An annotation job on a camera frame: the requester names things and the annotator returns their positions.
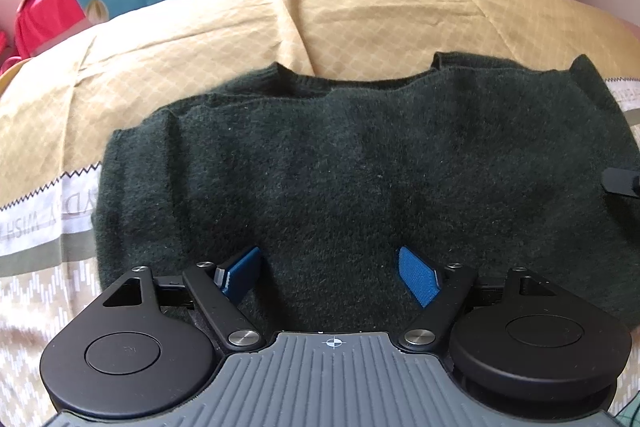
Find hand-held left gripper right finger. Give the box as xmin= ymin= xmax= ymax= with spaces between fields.
xmin=397 ymin=247 xmax=566 ymax=350

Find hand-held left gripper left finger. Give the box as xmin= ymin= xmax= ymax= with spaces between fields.
xmin=87 ymin=247 xmax=265 ymax=350

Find beige patterned bedspread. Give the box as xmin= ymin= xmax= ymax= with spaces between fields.
xmin=0 ymin=0 xmax=640 ymax=427

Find dark green knit sweater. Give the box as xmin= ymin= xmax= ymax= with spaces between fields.
xmin=95 ymin=51 xmax=640 ymax=334

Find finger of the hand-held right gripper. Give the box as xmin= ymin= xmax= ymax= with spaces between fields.
xmin=601 ymin=166 xmax=640 ymax=200

